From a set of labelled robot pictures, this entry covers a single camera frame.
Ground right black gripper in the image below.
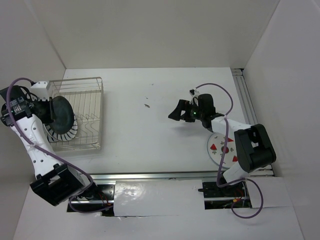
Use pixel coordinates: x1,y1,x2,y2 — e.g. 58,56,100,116
168,99,205,123

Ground dark blue glazed plate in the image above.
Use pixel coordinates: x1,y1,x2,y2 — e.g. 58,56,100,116
49,96,74,135

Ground blue striped plate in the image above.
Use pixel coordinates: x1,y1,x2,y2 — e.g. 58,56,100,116
44,115,78,142
47,133,59,143

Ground strawberry pattern plate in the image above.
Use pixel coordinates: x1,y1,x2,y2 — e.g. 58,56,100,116
207,133,238,170

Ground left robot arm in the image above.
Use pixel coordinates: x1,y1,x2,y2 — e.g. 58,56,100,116
0,82,101,206

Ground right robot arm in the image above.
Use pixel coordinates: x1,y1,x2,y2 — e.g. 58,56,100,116
168,89,276,196

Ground white glossy cover sheet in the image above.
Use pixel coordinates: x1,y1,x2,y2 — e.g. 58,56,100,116
113,179,205,217

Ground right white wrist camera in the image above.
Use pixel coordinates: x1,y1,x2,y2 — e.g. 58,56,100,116
189,88,200,105

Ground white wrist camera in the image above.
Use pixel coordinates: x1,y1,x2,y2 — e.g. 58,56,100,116
189,88,200,105
30,81,50,101

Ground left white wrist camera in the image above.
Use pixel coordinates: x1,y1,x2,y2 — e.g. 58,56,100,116
30,81,50,101

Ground white wire dish rack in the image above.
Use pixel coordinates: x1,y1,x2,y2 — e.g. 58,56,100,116
50,77,104,152

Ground aluminium rail frame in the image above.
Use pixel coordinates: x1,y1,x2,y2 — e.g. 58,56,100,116
37,67,275,211

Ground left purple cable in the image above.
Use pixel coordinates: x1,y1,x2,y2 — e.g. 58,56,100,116
6,77,115,214

